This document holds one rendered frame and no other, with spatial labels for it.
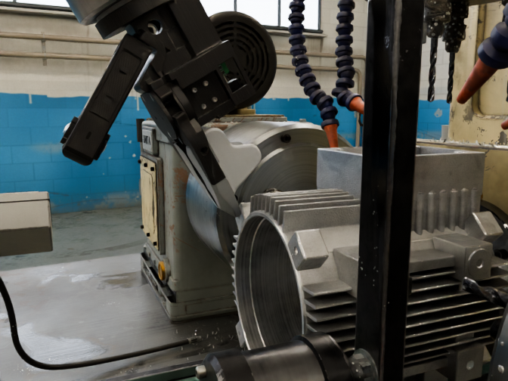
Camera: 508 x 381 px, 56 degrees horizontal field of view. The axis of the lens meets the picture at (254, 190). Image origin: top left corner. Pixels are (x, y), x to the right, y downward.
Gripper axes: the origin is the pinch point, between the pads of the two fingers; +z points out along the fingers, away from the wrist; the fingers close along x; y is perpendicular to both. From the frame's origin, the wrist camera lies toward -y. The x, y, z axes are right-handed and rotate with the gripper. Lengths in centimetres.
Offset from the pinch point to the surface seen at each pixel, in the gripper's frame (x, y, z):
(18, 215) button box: 16.5, -18.0, -7.6
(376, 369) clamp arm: -20.7, -0.8, 7.1
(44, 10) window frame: 535, 43, -107
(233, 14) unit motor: 43, 28, -15
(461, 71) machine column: 9.3, 41.0, 6.5
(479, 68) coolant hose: -20.0, 15.1, -5.4
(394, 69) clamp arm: -21.0, 8.5, -8.7
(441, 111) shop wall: 480, 424, 237
